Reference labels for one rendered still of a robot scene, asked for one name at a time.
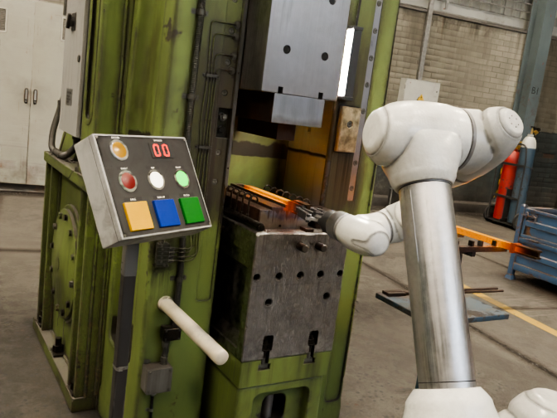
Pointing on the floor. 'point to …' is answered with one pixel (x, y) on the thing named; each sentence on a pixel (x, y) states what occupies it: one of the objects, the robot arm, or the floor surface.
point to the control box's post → (129, 257)
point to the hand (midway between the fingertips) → (301, 208)
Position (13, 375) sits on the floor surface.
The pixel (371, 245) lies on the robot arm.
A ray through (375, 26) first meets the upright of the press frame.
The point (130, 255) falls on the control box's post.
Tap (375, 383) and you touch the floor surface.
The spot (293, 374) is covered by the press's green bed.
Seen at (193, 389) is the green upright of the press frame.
